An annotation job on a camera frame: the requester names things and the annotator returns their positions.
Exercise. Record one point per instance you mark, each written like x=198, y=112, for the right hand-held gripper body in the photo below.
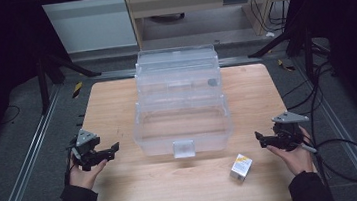
x=287, y=134

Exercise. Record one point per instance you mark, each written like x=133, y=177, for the person's right hand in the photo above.
x=298, y=161

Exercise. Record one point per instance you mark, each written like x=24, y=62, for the clear plastic storage box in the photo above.
x=181, y=113

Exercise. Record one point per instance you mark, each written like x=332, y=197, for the person's left hand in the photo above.
x=86, y=179

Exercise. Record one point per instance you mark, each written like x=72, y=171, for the small white yellow carton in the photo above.
x=240, y=168

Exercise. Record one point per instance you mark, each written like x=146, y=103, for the small white floor object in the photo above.
x=270, y=34

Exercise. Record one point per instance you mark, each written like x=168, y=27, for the white cabinet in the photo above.
x=91, y=24

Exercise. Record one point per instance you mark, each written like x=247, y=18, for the black metal stand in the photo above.
x=307, y=50
x=43, y=84

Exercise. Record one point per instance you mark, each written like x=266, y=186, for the aluminium floor rail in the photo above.
x=26, y=166
x=344, y=136

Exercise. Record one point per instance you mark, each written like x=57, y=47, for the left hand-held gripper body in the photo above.
x=86, y=150

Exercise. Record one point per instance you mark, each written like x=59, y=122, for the yellow black tape piece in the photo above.
x=286, y=65
x=77, y=89

